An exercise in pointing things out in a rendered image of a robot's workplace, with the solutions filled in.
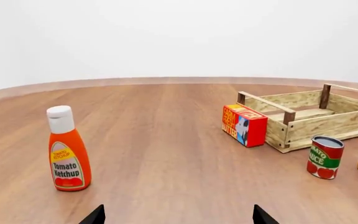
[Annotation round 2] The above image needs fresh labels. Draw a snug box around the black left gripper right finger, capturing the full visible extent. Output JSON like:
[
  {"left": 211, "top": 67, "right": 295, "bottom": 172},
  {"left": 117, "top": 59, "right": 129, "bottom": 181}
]
[{"left": 252, "top": 203, "right": 280, "bottom": 224}]

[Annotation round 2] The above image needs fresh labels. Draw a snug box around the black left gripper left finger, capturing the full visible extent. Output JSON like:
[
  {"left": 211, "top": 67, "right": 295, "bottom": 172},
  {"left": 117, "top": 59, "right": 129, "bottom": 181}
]
[{"left": 78, "top": 203, "right": 106, "bottom": 224}]

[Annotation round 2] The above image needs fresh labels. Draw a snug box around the orange tomato ketchup bottle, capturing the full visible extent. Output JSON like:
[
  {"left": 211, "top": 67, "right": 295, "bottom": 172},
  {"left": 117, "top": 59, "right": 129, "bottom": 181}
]
[{"left": 46, "top": 105, "right": 92, "bottom": 192}]

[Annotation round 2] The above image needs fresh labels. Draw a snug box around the red tomato sauce can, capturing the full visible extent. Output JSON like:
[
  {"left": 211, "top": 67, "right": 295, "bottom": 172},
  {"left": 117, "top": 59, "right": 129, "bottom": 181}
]
[{"left": 306, "top": 135, "right": 345, "bottom": 180}]

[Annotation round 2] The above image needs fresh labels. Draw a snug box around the wooden slatted tray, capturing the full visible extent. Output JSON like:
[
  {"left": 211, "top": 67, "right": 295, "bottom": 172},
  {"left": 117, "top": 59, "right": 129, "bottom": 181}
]
[{"left": 236, "top": 83, "right": 358, "bottom": 154}]

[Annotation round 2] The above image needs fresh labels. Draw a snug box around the red butter box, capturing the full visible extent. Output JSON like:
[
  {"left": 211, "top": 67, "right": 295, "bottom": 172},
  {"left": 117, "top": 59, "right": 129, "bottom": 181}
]
[{"left": 222, "top": 104, "right": 269, "bottom": 149}]

